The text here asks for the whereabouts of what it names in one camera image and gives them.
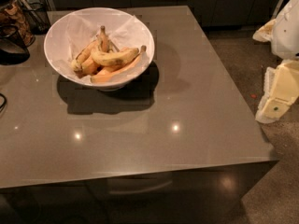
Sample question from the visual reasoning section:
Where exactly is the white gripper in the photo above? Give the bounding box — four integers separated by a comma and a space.
252, 0, 299, 123

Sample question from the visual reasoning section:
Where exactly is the yellow banana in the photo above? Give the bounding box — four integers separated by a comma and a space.
71, 40, 98, 73
91, 48, 139, 66

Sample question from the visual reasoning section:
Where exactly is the white bowl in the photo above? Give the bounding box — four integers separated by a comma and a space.
43, 7, 156, 91

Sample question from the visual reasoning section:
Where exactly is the long orange banana front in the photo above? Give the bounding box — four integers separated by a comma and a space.
91, 46, 147, 83

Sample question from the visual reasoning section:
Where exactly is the upright banana with stem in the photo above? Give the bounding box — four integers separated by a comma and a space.
98, 25, 109, 52

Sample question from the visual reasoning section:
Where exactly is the orange banana middle left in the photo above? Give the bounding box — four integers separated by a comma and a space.
81, 56, 100, 75

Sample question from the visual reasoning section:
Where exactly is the patterned brown jar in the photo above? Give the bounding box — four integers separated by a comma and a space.
0, 0, 35, 47

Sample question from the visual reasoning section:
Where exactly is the black wire holder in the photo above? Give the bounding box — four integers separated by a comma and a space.
22, 0, 50, 35

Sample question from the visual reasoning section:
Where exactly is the black wire basket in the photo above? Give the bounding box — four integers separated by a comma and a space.
0, 24, 30, 65

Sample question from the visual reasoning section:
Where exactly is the black cable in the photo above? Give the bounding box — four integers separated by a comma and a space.
0, 92, 7, 113

